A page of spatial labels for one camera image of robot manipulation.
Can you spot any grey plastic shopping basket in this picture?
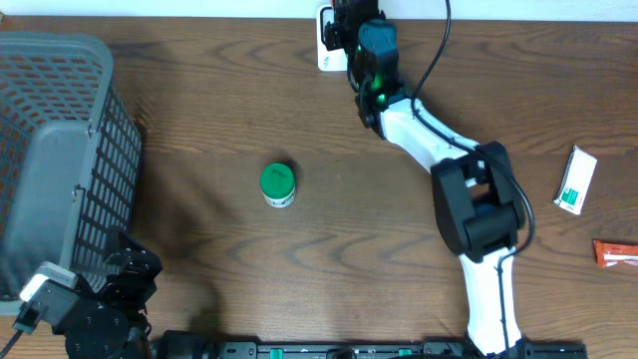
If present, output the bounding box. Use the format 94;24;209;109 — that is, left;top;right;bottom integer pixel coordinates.
1;32;143;316

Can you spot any red Top chocolate bar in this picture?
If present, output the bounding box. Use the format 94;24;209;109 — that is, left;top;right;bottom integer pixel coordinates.
593;240;638;268

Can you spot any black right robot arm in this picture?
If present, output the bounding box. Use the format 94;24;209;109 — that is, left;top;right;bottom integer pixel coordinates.
319;0;533;358

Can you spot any white green carton box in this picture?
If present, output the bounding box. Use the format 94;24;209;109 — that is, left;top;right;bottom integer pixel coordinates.
553;146;597;215

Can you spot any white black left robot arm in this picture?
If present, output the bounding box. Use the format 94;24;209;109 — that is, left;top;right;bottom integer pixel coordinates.
20;225;218;358

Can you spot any green lid white jar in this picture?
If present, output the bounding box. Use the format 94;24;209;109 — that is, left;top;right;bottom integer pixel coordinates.
259;163;296;208

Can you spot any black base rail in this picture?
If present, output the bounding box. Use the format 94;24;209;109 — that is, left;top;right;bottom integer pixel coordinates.
214;339;588;359

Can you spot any white barcode scanner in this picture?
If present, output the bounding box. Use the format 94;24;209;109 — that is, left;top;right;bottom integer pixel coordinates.
316;3;347;73

